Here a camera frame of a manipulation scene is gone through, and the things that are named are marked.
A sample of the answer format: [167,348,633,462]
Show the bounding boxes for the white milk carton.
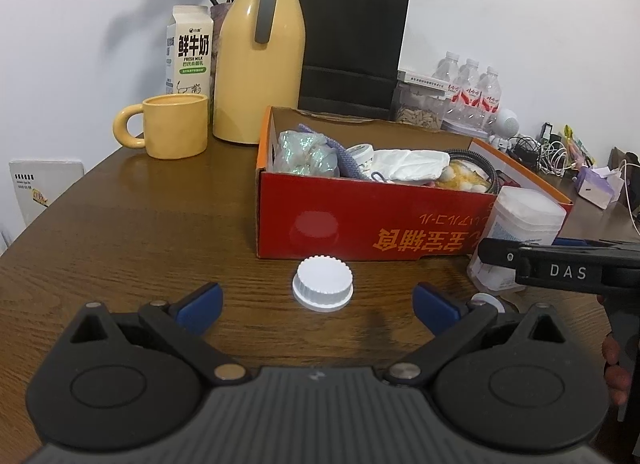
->
[165,5,214,96]

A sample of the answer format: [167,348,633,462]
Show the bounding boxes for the iridescent plastic bag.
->
[273,130,338,178]

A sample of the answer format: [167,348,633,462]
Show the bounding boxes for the white cotton swab container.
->
[468,187,566,295]

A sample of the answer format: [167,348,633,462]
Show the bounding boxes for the colourful snack bag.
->
[563,125,596,170]

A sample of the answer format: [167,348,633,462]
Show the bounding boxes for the red cardboard box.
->
[256,107,573,261]

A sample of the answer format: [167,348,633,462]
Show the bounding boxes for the yellow mug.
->
[113,93,208,161]

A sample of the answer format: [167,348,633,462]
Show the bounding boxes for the white flat box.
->
[397,70,449,92]

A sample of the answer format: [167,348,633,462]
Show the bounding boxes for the black paper bag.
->
[298,0,409,120]

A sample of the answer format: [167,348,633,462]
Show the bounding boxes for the white robot figurine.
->
[488,108,520,152]

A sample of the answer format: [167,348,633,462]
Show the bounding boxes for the water bottle right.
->
[477,66,502,132]

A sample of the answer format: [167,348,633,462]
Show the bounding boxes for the clear seed container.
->
[393,81,442,130]

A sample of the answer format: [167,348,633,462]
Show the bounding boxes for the water bottle left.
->
[432,51,459,98]

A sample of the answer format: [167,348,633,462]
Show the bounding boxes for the black braided cable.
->
[447,147,502,195]

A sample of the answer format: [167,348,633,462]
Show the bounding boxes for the purple tissue pack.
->
[575,166,624,210]

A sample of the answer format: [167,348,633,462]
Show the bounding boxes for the water bottle middle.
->
[448,58,482,125]

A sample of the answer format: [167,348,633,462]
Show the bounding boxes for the white cloth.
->
[371,150,450,184]

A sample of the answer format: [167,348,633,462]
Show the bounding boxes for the water bottle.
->
[432,51,459,98]
[448,58,482,125]
[477,66,502,132]

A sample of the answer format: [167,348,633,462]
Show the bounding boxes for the tangled black white cables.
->
[508,120,572,178]

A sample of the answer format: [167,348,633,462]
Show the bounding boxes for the person right hand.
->
[601,334,631,406]

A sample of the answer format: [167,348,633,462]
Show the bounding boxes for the large white bottle cap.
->
[346,144,374,171]

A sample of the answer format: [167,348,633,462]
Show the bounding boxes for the purple cloth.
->
[280,125,368,180]

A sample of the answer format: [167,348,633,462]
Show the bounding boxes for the small white bottle cap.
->
[292,256,354,313]

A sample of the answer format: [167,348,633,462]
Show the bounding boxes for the yellow thermos jug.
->
[213,0,306,145]

